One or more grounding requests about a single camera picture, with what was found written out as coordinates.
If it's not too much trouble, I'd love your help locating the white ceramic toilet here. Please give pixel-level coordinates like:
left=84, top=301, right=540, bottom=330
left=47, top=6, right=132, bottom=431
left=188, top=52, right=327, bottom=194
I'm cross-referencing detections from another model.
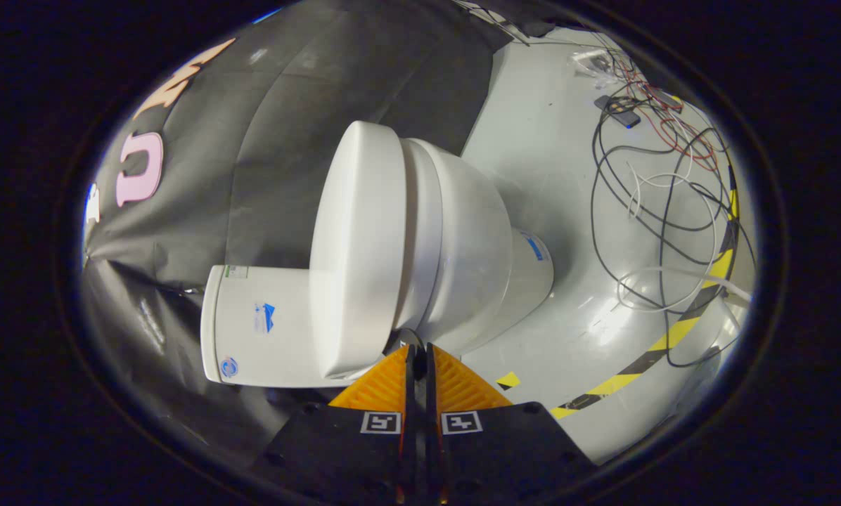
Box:
left=200, top=137, right=555, bottom=389

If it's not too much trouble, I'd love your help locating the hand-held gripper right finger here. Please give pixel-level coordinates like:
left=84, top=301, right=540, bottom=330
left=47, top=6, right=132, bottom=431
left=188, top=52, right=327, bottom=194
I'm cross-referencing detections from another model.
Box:
left=424, top=343, right=597, bottom=503

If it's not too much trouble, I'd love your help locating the black backdrop cloth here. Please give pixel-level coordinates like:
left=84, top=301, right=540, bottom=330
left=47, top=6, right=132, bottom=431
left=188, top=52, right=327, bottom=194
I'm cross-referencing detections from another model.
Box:
left=79, top=0, right=555, bottom=472

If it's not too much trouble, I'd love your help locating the red cable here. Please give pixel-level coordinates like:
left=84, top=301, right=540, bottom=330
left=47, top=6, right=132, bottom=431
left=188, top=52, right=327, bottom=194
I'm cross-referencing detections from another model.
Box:
left=607, top=60, right=720, bottom=173

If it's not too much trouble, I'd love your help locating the yellow black floor tape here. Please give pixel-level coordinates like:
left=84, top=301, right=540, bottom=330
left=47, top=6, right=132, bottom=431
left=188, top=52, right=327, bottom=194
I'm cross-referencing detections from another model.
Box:
left=551, top=165, right=741, bottom=420

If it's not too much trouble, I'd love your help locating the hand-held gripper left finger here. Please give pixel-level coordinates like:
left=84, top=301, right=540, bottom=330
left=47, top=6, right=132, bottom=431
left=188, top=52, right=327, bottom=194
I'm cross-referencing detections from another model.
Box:
left=252, top=343, right=419, bottom=503

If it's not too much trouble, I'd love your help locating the white cable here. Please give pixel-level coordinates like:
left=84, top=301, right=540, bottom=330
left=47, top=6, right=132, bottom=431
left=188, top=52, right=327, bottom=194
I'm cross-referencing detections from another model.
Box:
left=616, top=160, right=753, bottom=314

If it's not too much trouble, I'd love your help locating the tangle of black cables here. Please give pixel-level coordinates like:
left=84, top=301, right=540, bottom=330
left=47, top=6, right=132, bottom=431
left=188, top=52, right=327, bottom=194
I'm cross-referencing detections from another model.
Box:
left=591, top=42, right=757, bottom=370

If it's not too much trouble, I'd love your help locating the small black device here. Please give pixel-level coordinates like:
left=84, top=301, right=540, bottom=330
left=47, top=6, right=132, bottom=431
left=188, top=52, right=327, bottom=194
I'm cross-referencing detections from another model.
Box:
left=594, top=95, right=641, bottom=129

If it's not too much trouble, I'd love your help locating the white toilet lid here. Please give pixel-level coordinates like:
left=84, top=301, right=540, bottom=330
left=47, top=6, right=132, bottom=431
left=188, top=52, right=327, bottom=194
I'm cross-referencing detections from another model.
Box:
left=308, top=121, right=408, bottom=380

